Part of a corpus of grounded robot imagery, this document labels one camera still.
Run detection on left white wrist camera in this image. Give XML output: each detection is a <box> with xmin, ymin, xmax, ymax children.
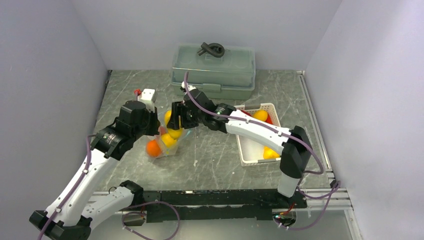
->
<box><xmin>134</xmin><ymin>88</ymin><xmax>157</xmax><ymax>113</ymax></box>

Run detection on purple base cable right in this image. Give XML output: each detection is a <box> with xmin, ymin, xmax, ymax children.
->
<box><xmin>273</xmin><ymin>185</ymin><xmax>342</xmax><ymax>232</ymax></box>

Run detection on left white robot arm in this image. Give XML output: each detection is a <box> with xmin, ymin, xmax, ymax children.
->
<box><xmin>29</xmin><ymin>100</ymin><xmax>160</xmax><ymax>240</ymax></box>

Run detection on clear zip top bag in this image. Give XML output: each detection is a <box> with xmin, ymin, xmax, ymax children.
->
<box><xmin>145</xmin><ymin>110</ymin><xmax>191</xmax><ymax>159</ymax></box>

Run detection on yellow lemon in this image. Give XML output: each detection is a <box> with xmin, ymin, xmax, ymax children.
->
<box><xmin>252</xmin><ymin>109</ymin><xmax>269</xmax><ymax>122</ymax></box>

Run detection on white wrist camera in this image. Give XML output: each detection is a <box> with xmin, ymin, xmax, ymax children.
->
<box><xmin>134</xmin><ymin>88</ymin><xmax>157</xmax><ymax>113</ymax></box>
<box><xmin>180</xmin><ymin>82</ymin><xmax>196</xmax><ymax>95</ymax></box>

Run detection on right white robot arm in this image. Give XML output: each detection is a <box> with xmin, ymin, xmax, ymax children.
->
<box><xmin>166</xmin><ymin>88</ymin><xmax>313</xmax><ymax>208</ymax></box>

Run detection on orange tangerine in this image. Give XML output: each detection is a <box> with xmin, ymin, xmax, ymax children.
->
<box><xmin>145</xmin><ymin>139</ymin><xmax>163</xmax><ymax>158</ymax></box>

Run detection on red bell pepper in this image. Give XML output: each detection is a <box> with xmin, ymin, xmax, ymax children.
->
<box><xmin>240</xmin><ymin>110</ymin><xmax>252</xmax><ymax>117</ymax></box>

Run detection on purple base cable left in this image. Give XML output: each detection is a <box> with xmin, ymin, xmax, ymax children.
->
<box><xmin>120</xmin><ymin>201</ymin><xmax>182</xmax><ymax>240</ymax></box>

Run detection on pink peach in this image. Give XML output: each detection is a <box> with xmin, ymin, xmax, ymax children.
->
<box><xmin>158</xmin><ymin>126</ymin><xmax>168</xmax><ymax>136</ymax></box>

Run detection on red orange carrot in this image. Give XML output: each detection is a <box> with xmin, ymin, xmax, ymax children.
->
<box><xmin>265</xmin><ymin>115</ymin><xmax>273</xmax><ymax>125</ymax></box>

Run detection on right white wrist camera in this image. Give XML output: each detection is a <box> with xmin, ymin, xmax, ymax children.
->
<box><xmin>180</xmin><ymin>82</ymin><xmax>196</xmax><ymax>95</ymax></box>

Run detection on green plastic storage box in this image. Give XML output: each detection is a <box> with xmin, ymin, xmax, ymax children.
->
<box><xmin>170</xmin><ymin>43</ymin><xmax>256</xmax><ymax>100</ymax></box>

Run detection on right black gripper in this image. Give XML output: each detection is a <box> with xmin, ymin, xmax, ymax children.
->
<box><xmin>167</xmin><ymin>101</ymin><xmax>205</xmax><ymax>131</ymax></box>

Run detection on yellow apple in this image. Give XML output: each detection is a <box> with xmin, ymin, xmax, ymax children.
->
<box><xmin>161</xmin><ymin>133</ymin><xmax>178</xmax><ymax>149</ymax></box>

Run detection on black knotted hose piece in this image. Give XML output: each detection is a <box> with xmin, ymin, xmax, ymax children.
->
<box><xmin>197</xmin><ymin>42</ymin><xmax>226</xmax><ymax>59</ymax></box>

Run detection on small yellow fruit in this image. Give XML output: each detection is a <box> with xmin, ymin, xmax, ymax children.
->
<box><xmin>164</xmin><ymin>110</ymin><xmax>183</xmax><ymax>139</ymax></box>

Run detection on white perforated plastic basket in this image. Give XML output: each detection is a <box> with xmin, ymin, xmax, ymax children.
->
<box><xmin>235</xmin><ymin>103</ymin><xmax>281</xmax><ymax>167</ymax></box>

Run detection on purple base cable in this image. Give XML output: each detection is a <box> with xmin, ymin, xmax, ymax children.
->
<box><xmin>273</xmin><ymin>185</ymin><xmax>342</xmax><ymax>232</ymax></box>
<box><xmin>120</xmin><ymin>201</ymin><xmax>182</xmax><ymax>240</ymax></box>

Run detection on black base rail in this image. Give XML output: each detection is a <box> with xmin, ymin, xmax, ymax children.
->
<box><xmin>131</xmin><ymin>189</ymin><xmax>308</xmax><ymax>223</ymax></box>

